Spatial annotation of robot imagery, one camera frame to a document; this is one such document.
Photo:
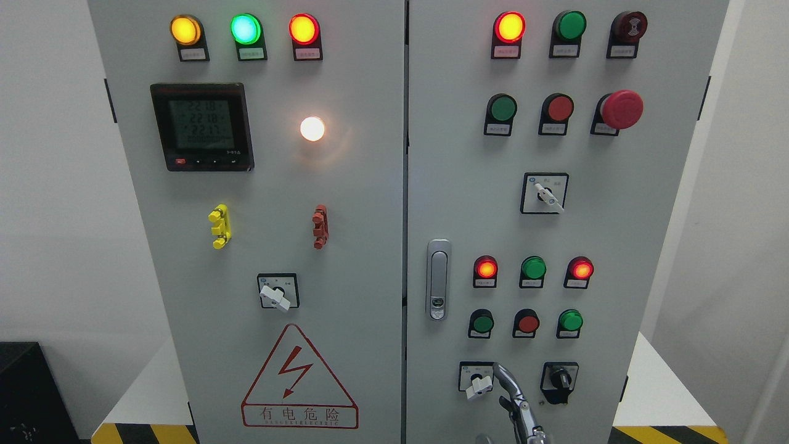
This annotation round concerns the grey cabinet door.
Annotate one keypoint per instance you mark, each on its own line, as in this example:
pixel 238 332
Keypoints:
pixel 466 187
pixel 350 290

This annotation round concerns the yellow terminal connector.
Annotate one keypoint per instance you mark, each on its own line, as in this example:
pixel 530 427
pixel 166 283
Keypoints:
pixel 221 229

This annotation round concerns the green push button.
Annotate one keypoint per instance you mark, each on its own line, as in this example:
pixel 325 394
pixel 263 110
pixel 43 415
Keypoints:
pixel 500 112
pixel 569 324
pixel 481 324

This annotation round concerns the left door rotary switch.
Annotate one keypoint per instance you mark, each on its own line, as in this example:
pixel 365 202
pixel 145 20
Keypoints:
pixel 278 291

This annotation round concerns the black box bottom left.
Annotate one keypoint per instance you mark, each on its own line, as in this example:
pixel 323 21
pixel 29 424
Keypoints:
pixel 32 410

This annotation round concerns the lower white rotary switch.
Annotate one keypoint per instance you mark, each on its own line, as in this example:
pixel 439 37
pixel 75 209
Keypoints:
pixel 475 378

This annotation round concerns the red emergency stop button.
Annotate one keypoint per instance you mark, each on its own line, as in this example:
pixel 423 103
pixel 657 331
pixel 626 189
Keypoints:
pixel 617 111

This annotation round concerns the grey left cabinet door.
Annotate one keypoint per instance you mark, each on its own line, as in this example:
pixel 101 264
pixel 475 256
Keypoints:
pixel 350 290

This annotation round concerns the red lit light middle left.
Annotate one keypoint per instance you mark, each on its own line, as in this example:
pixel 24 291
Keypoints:
pixel 485 271

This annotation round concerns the red electric danger warning sticker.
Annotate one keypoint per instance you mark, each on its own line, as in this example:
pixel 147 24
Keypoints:
pixel 297 389

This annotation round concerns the red lit indicator light left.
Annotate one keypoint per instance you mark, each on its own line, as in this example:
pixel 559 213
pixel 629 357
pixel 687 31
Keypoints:
pixel 305 33

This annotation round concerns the red push button lower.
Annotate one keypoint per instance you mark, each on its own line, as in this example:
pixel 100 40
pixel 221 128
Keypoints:
pixel 525 324

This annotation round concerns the green light right top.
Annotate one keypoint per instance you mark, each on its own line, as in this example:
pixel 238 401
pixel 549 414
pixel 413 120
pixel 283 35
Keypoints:
pixel 567 34

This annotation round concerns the black knob selector switch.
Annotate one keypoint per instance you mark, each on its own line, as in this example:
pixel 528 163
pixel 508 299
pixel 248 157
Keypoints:
pixel 558 381

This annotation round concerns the green push button upper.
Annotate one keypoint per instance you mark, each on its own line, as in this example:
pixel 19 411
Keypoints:
pixel 500 112

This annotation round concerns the yellow indicator light top left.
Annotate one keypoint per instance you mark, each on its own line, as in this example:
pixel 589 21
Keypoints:
pixel 189 36

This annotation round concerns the red push button upper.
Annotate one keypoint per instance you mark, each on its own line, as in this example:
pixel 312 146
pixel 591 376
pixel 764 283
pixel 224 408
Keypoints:
pixel 555 114

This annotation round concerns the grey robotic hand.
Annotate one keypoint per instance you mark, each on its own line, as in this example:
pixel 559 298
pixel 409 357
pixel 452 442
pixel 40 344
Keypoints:
pixel 525 426

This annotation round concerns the upper right rotary switch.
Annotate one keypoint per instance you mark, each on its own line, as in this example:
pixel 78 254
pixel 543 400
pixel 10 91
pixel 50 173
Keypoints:
pixel 544 193

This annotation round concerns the red terminal connector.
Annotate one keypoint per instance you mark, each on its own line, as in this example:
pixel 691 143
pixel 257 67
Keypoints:
pixel 320 229

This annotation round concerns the red lit light middle right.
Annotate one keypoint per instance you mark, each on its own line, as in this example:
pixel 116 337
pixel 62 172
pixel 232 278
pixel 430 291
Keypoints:
pixel 578 273

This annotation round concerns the white lit indicator lamp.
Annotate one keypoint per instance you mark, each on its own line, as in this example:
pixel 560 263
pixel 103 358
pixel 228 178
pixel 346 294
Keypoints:
pixel 312 128

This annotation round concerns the green push button lower right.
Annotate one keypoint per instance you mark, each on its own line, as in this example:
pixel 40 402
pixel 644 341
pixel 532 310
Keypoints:
pixel 569 324

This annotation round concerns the red push button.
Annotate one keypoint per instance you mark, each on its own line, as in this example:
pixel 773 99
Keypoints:
pixel 525 324
pixel 555 114

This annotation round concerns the green light middle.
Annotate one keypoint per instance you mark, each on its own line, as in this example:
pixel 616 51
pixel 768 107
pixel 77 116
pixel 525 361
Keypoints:
pixel 532 274

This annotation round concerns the green push button lower left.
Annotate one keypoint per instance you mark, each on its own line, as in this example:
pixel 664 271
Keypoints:
pixel 481 324

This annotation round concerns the grey right cabinet door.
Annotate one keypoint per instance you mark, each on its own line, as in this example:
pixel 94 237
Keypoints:
pixel 466 187

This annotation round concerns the black digital power meter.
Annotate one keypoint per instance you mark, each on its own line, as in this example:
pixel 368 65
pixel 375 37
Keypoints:
pixel 203 126

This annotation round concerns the green lit indicator light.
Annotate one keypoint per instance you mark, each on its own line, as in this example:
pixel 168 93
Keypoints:
pixel 249 37

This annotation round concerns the red lit light right top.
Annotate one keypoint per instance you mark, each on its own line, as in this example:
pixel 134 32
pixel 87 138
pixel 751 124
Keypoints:
pixel 507 35

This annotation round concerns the silver door handle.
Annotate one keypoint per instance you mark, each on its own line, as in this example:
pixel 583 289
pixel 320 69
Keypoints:
pixel 438 260

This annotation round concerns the white platform with hazard stripes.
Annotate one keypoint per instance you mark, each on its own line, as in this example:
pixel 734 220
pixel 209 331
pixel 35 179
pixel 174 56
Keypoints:
pixel 656 407

